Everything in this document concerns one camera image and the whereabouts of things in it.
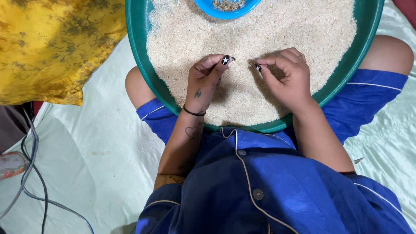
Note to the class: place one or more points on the person's blue pyjama shirt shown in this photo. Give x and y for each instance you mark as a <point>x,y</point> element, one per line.
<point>276,191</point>

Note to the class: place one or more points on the green round plastic tray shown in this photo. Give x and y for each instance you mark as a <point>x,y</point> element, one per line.
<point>139,48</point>

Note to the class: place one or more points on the person's right leg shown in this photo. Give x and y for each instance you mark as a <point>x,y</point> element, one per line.
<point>388,53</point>

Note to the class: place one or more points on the person's left leg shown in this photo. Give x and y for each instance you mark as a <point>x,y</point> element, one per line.
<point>138,86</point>

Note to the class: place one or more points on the person's leg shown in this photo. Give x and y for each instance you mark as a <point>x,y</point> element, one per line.
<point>138,86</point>
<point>388,53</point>

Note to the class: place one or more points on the dark red cloth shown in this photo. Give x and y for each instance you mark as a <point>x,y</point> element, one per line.
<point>406,8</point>

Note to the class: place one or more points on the small brown husk scrap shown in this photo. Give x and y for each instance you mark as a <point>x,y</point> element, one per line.
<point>358,160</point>

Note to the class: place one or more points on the brown husk debris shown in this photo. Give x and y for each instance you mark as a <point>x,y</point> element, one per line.
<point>229,4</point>

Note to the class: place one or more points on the heap of white rice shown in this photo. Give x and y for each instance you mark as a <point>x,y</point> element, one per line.
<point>247,35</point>

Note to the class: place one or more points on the person's left hand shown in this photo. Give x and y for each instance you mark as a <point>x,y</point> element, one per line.
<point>198,84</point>

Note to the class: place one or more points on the blue plastic bowl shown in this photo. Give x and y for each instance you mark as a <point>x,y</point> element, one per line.
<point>208,9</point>

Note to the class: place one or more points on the black wristband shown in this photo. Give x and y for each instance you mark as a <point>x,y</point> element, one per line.
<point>193,113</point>

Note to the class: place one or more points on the dark grey fabric item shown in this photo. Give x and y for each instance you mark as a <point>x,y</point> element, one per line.
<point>13,126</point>

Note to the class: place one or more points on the pale green satin sheet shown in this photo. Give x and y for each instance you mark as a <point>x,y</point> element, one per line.
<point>104,152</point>

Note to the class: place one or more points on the person's blue pyjama shorts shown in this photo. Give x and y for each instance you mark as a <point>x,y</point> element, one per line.
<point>364,97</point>

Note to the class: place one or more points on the yellow mottled cloth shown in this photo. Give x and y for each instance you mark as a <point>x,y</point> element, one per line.
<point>55,45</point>

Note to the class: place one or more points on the person's right hand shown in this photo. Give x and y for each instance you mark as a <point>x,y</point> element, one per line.
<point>294,84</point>

